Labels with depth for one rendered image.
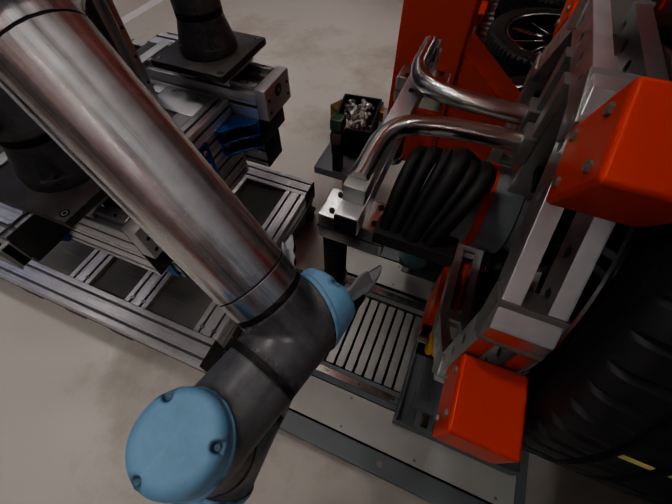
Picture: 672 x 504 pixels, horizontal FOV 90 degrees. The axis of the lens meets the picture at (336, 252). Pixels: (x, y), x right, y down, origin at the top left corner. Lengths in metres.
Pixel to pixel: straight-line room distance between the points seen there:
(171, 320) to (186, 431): 1.00
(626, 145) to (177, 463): 0.35
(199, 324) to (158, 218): 0.94
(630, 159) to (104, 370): 1.54
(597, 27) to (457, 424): 0.42
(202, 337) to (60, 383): 0.62
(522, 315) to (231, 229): 0.28
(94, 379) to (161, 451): 1.29
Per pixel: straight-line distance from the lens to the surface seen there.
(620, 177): 0.27
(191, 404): 0.29
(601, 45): 0.44
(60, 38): 0.30
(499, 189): 0.55
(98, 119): 0.28
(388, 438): 1.21
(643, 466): 0.46
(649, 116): 0.29
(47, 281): 1.57
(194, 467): 0.28
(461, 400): 0.42
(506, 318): 0.37
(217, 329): 1.18
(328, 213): 0.42
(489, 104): 0.53
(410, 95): 0.57
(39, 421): 1.63
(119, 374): 1.53
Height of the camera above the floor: 1.27
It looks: 57 degrees down
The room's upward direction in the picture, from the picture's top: straight up
